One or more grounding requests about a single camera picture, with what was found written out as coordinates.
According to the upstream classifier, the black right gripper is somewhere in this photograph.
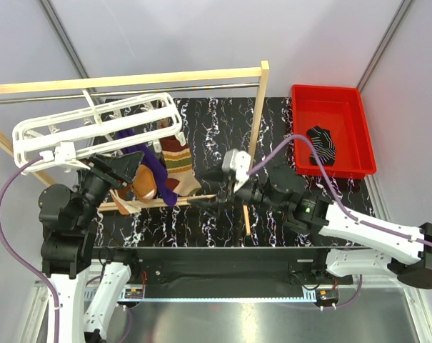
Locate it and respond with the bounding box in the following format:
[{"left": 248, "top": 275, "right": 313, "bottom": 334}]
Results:
[{"left": 187, "top": 159, "right": 286, "bottom": 219}]

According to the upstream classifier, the black striped sock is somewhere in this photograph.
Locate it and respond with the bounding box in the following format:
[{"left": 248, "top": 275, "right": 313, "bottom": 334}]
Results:
[{"left": 306, "top": 126, "right": 336, "bottom": 166}]

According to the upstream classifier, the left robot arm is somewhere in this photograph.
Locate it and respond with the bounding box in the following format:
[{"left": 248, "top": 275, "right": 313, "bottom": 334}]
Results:
[{"left": 39, "top": 151, "right": 144, "bottom": 342}]

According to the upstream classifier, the red plastic bin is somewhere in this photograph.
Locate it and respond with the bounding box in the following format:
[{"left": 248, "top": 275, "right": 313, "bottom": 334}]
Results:
[{"left": 291, "top": 84, "right": 377, "bottom": 179}]

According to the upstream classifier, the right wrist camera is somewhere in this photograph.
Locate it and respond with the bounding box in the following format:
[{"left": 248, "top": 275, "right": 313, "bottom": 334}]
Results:
[{"left": 221, "top": 149, "right": 251, "bottom": 193}]

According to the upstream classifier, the wooden clothes rack frame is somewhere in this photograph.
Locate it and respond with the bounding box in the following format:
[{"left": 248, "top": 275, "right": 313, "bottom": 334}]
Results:
[{"left": 0, "top": 60, "right": 270, "bottom": 237}]

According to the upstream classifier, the metal hanging rod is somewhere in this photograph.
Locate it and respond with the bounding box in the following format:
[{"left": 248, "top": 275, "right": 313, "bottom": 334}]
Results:
[{"left": 0, "top": 82, "right": 260, "bottom": 105}]

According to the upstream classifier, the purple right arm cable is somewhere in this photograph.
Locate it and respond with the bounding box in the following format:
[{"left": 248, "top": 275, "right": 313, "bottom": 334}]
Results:
[{"left": 247, "top": 134, "right": 432, "bottom": 310}]

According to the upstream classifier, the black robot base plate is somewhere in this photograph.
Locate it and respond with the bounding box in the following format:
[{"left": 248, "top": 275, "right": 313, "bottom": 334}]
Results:
[{"left": 130, "top": 247, "right": 336, "bottom": 299}]

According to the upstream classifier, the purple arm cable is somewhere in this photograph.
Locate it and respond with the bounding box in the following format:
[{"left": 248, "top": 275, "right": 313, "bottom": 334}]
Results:
[
  {"left": 0, "top": 156, "right": 61, "bottom": 343},
  {"left": 247, "top": 134, "right": 432, "bottom": 310}
]

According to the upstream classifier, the white plastic clip hanger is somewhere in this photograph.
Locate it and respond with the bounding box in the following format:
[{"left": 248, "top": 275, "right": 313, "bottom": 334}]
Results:
[{"left": 12, "top": 93, "right": 186, "bottom": 172}]

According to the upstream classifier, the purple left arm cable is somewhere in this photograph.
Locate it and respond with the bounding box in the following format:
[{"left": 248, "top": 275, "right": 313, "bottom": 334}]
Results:
[{"left": 0, "top": 156, "right": 61, "bottom": 343}]

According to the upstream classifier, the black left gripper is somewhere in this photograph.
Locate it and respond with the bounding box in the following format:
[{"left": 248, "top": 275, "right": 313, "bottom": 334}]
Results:
[{"left": 75, "top": 149, "right": 144, "bottom": 227}]

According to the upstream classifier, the beige argyle sock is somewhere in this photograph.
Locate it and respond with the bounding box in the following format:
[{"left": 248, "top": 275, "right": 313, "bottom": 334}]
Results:
[{"left": 110, "top": 189, "right": 141, "bottom": 215}]

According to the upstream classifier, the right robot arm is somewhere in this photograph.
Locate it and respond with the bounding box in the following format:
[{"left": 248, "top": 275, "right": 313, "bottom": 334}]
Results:
[{"left": 190, "top": 165, "right": 432, "bottom": 289}]

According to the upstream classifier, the purple sock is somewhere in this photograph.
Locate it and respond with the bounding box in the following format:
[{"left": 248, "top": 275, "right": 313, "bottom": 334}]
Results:
[{"left": 121, "top": 144, "right": 178, "bottom": 207}]

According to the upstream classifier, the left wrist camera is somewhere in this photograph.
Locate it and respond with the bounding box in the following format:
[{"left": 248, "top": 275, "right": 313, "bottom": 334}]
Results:
[{"left": 39, "top": 141, "right": 90, "bottom": 169}]

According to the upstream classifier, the brown orange striped sock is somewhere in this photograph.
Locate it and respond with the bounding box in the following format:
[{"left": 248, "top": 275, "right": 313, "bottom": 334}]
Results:
[{"left": 160, "top": 136, "right": 201, "bottom": 197}]

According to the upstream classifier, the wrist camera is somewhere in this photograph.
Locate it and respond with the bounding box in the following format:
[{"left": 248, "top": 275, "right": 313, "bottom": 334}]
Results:
[
  {"left": 39, "top": 141, "right": 90, "bottom": 169},
  {"left": 221, "top": 149, "right": 251, "bottom": 193}
]

